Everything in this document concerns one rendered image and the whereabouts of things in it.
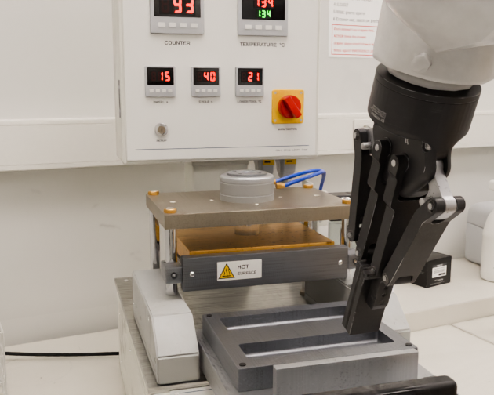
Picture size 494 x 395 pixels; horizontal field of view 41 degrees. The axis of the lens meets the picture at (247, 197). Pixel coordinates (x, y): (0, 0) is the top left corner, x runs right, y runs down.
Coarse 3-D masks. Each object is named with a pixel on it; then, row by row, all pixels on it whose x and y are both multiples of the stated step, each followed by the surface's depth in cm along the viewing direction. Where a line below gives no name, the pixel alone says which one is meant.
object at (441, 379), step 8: (440, 376) 59; (448, 376) 59; (376, 384) 58; (384, 384) 58; (392, 384) 58; (400, 384) 58; (408, 384) 58; (416, 384) 58; (424, 384) 58; (432, 384) 58; (440, 384) 58; (448, 384) 58; (456, 384) 58; (320, 392) 56; (328, 392) 56; (336, 392) 56; (344, 392) 56; (352, 392) 56; (360, 392) 56; (368, 392) 56; (376, 392) 56; (384, 392) 56; (392, 392) 57; (400, 392) 57; (408, 392) 57; (416, 392) 57; (424, 392) 57; (432, 392) 57; (440, 392) 58; (448, 392) 58; (456, 392) 58
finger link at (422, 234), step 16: (432, 208) 45; (464, 208) 46; (416, 224) 47; (432, 224) 47; (448, 224) 48; (400, 240) 49; (416, 240) 48; (432, 240) 48; (400, 256) 49; (416, 256) 49; (384, 272) 52; (400, 272) 50; (416, 272) 51
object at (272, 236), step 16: (256, 224) 94; (272, 224) 102; (288, 224) 102; (192, 240) 91; (208, 240) 91; (224, 240) 91; (240, 240) 91; (256, 240) 91; (272, 240) 91; (288, 240) 91; (304, 240) 91; (320, 240) 91
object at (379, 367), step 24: (216, 360) 72; (336, 360) 63; (360, 360) 63; (384, 360) 64; (408, 360) 65; (216, 384) 69; (288, 384) 61; (312, 384) 62; (336, 384) 63; (360, 384) 63
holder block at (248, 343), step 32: (224, 320) 79; (256, 320) 80; (288, 320) 81; (320, 320) 82; (224, 352) 69; (256, 352) 71; (288, 352) 72; (320, 352) 68; (352, 352) 68; (256, 384) 65
